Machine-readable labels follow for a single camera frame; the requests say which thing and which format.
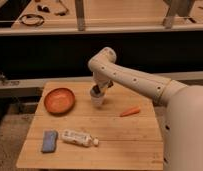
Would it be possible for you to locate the black cable on bench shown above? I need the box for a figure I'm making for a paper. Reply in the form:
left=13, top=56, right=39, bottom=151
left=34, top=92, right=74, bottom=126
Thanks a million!
left=53, top=0, right=70, bottom=17

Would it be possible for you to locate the grey metal bracket right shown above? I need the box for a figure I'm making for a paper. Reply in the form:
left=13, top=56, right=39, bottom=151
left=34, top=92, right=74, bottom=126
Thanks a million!
left=162, top=0, right=195, bottom=29

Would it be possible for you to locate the white tube bottle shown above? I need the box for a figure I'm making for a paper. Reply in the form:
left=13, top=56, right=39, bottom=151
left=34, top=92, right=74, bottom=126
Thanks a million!
left=61, top=129, right=99, bottom=147

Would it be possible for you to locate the black coiled cable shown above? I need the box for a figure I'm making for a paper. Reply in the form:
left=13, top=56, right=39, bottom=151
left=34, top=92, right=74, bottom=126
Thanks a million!
left=18, top=13, right=46, bottom=27

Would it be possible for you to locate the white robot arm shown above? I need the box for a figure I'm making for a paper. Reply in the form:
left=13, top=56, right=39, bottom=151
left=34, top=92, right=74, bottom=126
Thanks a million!
left=88, top=47, right=203, bottom=171

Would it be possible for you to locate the orange bowl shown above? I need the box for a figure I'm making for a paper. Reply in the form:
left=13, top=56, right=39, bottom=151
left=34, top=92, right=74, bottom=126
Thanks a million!
left=44, top=88, right=75, bottom=115

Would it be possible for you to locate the grey metal post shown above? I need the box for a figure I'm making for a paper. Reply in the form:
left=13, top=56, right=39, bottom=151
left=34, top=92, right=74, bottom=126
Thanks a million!
left=75, top=0, right=85, bottom=31

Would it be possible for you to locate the wooden table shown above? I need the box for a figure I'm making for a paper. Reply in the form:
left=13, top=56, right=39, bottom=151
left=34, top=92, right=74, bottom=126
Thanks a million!
left=17, top=82, right=163, bottom=171

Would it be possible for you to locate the blue eraser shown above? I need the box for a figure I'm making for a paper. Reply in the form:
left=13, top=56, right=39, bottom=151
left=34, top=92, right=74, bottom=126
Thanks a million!
left=41, top=130, right=58, bottom=153

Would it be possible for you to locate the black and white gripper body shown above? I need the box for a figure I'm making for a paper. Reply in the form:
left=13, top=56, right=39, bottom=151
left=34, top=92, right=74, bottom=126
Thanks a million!
left=92, top=80, right=113, bottom=94

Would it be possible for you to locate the orange carrot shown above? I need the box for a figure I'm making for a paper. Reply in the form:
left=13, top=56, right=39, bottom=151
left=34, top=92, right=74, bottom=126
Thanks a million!
left=119, top=107, right=140, bottom=117

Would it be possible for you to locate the white ceramic cup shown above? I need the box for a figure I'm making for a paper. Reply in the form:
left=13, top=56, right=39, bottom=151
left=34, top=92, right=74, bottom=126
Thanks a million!
left=90, top=88, right=104, bottom=107

